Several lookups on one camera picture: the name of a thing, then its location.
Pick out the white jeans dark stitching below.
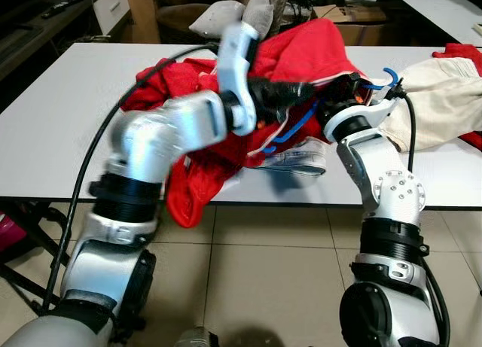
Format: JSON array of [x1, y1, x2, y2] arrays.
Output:
[[245, 136, 330, 176]]

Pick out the open cardboard box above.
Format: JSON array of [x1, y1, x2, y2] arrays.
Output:
[[311, 4, 391, 48]]

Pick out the grey pillow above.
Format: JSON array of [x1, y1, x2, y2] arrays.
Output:
[[187, 0, 246, 38], [239, 0, 276, 39]]

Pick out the cream trousers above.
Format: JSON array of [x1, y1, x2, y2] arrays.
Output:
[[373, 57, 482, 154]]

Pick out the red garment white label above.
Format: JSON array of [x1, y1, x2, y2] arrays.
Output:
[[134, 57, 249, 230]]

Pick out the brown armchair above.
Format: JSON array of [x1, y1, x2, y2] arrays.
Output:
[[154, 1, 208, 43]]

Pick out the grey long table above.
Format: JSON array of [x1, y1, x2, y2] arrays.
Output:
[[383, 0, 482, 47]]

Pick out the tall cardboard box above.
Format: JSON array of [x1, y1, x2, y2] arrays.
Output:
[[124, 0, 163, 45]]

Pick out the white work table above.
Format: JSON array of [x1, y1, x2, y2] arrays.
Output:
[[0, 42, 482, 211]]

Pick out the black low cabinet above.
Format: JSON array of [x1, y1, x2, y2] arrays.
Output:
[[0, 0, 102, 99]]

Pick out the pink canister vacuum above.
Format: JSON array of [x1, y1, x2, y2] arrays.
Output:
[[0, 214, 22, 251]]

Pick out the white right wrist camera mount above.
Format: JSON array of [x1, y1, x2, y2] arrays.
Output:
[[320, 91, 405, 142]]

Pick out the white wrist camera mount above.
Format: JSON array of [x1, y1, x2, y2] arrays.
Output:
[[320, 91, 405, 142], [215, 20, 261, 137]]

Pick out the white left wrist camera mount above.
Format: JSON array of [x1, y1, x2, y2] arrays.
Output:
[[215, 20, 261, 137]]

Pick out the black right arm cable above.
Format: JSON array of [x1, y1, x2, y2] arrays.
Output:
[[392, 80, 419, 175]]

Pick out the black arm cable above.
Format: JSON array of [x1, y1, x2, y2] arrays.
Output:
[[392, 80, 419, 175], [41, 42, 224, 312]]

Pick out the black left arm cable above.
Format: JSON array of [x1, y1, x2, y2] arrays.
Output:
[[41, 42, 224, 312]]

